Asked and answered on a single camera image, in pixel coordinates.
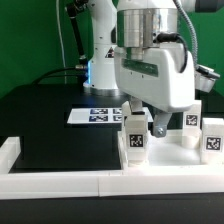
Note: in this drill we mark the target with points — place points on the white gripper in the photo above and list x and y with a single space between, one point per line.
157 80

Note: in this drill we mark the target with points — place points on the white square table top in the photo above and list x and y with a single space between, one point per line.
165 152

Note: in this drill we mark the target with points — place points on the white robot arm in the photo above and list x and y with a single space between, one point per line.
136 25

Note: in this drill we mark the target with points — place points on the white U-shaped fence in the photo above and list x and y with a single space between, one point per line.
149 181

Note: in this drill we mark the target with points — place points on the white marker sheet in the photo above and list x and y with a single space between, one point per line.
95 115

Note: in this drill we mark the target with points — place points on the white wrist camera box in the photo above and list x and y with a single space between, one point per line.
205 78

